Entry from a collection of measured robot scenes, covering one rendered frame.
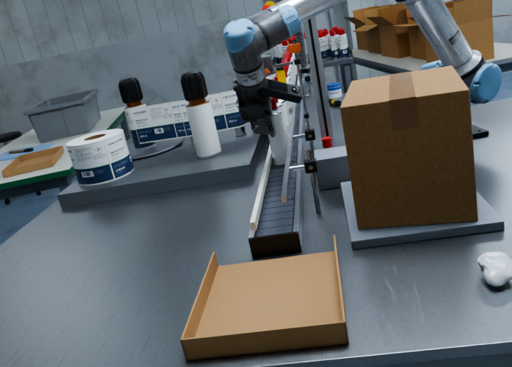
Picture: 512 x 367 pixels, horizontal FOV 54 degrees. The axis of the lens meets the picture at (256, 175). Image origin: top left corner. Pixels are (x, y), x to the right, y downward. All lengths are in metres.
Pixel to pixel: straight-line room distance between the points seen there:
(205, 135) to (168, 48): 4.42
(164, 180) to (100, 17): 4.69
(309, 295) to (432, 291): 0.21
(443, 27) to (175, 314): 1.03
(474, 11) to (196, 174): 2.21
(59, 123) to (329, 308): 2.84
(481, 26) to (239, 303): 2.74
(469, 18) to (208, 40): 3.50
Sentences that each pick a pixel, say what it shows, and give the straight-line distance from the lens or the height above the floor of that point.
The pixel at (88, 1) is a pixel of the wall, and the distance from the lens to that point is 6.29.
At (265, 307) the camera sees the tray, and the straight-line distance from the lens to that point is 0.93.
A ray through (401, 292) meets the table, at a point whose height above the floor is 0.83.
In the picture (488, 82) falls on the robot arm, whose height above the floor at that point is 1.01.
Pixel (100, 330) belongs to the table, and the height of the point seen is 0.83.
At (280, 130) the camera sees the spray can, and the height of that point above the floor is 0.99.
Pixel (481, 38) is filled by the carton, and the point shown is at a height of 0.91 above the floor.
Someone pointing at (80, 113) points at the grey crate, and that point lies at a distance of 3.48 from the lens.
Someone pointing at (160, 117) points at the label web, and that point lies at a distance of 2.04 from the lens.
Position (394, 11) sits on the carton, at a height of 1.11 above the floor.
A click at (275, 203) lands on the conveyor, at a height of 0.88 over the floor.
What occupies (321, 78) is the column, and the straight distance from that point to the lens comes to 1.84.
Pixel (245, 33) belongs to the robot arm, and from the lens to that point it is 1.20.
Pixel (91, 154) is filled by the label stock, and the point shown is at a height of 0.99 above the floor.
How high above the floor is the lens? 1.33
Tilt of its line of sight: 18 degrees down
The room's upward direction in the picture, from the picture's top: 12 degrees counter-clockwise
